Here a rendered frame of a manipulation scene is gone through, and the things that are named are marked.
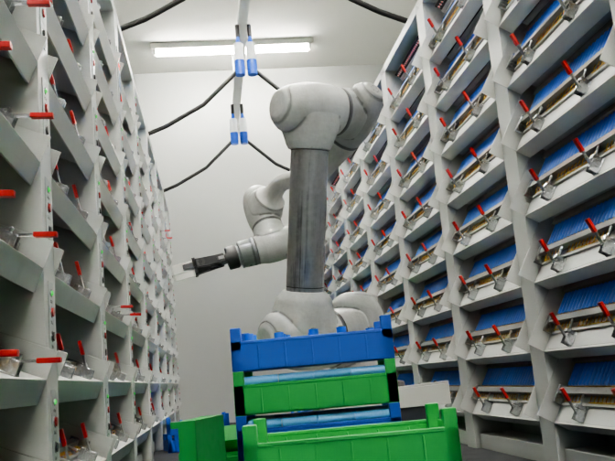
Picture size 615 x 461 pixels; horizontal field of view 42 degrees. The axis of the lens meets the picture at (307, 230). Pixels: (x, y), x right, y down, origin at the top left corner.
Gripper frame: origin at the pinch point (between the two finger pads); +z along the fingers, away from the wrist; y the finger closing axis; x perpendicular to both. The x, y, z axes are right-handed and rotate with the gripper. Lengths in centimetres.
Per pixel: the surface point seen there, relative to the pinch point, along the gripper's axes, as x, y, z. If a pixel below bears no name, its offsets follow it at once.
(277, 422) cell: -47, -102, -11
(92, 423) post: -37, -40, 30
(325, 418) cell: -48, -103, -20
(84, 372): -25, -57, 26
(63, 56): 44, -75, 11
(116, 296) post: 2.1, 30.4, 22.0
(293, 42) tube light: 199, 329, -131
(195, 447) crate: -53, -2, 8
